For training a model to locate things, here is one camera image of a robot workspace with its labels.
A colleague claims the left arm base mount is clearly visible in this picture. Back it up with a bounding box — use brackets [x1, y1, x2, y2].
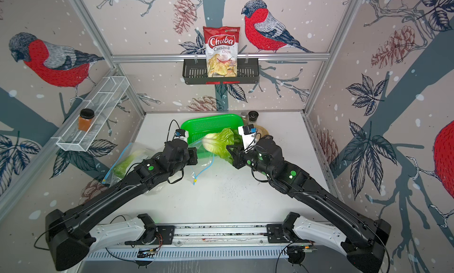
[125, 225, 176, 246]

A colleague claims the clear zipper bag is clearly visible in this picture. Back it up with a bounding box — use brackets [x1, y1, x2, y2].
[189, 136, 215, 185]
[101, 143, 164, 187]

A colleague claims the black cap pepper grinder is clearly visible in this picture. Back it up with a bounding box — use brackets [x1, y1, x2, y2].
[248, 111, 259, 124]

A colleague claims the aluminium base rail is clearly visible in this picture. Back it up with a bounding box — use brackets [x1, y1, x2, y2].
[92, 221, 370, 249]

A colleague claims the green plastic basket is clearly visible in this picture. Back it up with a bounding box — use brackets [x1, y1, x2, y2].
[182, 114, 243, 144]

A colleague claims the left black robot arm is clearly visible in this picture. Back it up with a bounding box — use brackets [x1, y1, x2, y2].
[45, 139, 197, 271]

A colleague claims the yellow bamboo steamer bowl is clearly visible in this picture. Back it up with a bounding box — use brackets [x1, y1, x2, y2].
[254, 125, 269, 137]

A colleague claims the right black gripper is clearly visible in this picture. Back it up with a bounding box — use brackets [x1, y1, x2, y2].
[226, 143, 275, 181]

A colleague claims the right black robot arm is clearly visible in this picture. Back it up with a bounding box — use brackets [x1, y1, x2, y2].
[227, 135, 391, 273]

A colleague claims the red cassava chips bag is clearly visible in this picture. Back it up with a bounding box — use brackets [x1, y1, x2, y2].
[203, 27, 240, 78]

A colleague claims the metal cap spice jar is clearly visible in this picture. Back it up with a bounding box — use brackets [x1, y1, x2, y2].
[241, 112, 249, 125]

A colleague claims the chinese cabbage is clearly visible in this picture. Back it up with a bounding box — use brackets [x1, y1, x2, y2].
[112, 149, 148, 179]
[202, 128, 242, 164]

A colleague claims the orange spice jar black lid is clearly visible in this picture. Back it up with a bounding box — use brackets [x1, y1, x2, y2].
[78, 108, 95, 132]

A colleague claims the clear acrylic wall shelf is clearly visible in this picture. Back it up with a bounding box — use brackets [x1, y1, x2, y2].
[52, 76, 130, 152]

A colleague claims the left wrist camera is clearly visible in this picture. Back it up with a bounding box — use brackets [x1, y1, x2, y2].
[173, 128, 189, 142]

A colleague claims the black wall basket shelf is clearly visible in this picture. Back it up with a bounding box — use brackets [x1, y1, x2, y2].
[183, 58, 260, 85]

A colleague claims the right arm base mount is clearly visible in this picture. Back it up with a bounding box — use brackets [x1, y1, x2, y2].
[266, 224, 313, 245]

